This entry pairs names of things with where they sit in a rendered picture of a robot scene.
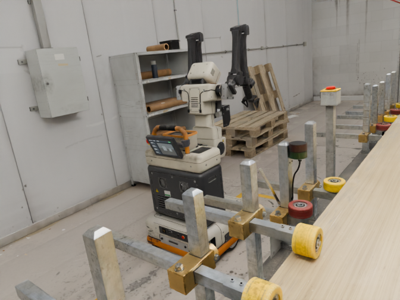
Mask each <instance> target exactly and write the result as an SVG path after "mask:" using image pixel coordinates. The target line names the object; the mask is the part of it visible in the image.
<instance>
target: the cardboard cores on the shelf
mask: <svg viewBox="0 0 400 300"><path fill-rule="evenodd" d="M157 71H158V77H162V76H170V75H171V69H170V68H166V69H162V70H157ZM140 73H141V77H142V80H143V79H151V78H153V76H152V71H144V72H140ZM186 103H187V101H182V100H177V98H176V97H173V98H165V99H160V100H157V101H152V102H147V103H145V104H146V111H147V112H149V113H151V112H154V111H159V110H163V109H166V108H170V107H175V106H178V105H182V104H186ZM166 132H169V130H159V131H157V136H162V135H163V133H166Z"/></svg>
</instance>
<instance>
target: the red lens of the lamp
mask: <svg viewBox="0 0 400 300"><path fill-rule="evenodd" d="M306 150H307V142H306V144H305V145H298V146H296V145H290V144H289V151H291V152H304V151H306Z"/></svg>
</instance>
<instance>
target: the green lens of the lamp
mask: <svg viewBox="0 0 400 300"><path fill-rule="evenodd" d="M289 158H291V159H295V160H301V159H304V158H307V151H305V152H301V153H293V152H290V151H289Z"/></svg>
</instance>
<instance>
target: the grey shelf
mask: <svg viewBox="0 0 400 300"><path fill-rule="evenodd" d="M163 57H164V58H163ZM109 59H110V65H111V72H112V78H113V82H114V89H115V95H116V98H117V105H118V111H119V115H120V122H121V128H122V132H123V139H124V145H125V149H126V155H127V162H128V165H129V171H130V178H131V182H132V186H133V187H134V186H136V184H134V181H137V182H142V183H147V184H150V181H149V174H148V166H149V165H148V164H147V162H146V156H145V151H146V150H147V149H149V148H151V146H150V145H148V144H147V142H146V136H147V135H150V133H152V131H153V129H154V127H155V126H157V125H170V126H175V125H176V126H180V127H182V126H185V128H186V130H193V127H194V126H195V115H191V114H188V103H186V104H182V105H178V106H175V107H170V108H166V109H163V110H159V111H154V112H147V111H146V104H145V103H147V102H152V101H157V100H160V99H165V98H168V97H169V98H173V97H177V90H176V86H181V85H182V84H183V82H184V80H185V78H186V75H187V74H188V49H173V50H164V51H148V52H134V53H129V54H121V55H114V56H110V57H109ZM151 61H156V64H157V70H162V69H166V68H170V69H171V75H170V76H162V77H159V78H154V79H153V78H151V79H143V80H142V77H141V73H140V72H144V71H152V68H151ZM170 81H171V82H170ZM171 90H172V91H171Z"/></svg>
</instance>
